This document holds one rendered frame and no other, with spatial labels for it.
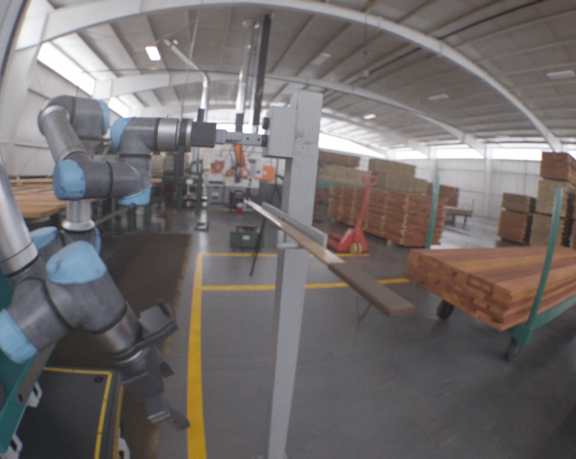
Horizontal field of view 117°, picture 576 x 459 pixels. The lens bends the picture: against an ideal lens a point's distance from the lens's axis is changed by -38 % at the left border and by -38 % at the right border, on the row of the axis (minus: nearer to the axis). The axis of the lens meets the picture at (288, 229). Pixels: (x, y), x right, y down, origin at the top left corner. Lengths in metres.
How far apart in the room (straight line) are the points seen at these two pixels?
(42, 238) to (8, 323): 0.56
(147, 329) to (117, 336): 0.05
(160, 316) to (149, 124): 0.38
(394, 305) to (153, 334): 0.32
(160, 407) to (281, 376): 0.45
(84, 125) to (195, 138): 0.45
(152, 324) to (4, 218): 0.28
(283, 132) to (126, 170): 0.34
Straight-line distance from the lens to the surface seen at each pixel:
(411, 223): 5.53
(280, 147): 0.61
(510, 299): 1.73
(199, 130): 0.57
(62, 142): 0.66
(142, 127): 0.61
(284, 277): 0.66
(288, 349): 0.76
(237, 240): 4.17
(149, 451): 1.35
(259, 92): 9.70
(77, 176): 0.55
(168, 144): 0.60
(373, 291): 0.26
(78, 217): 0.97
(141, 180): 0.61
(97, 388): 1.19
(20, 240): 0.50
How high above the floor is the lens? 1.10
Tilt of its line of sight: 10 degrees down
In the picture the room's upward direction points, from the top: 5 degrees clockwise
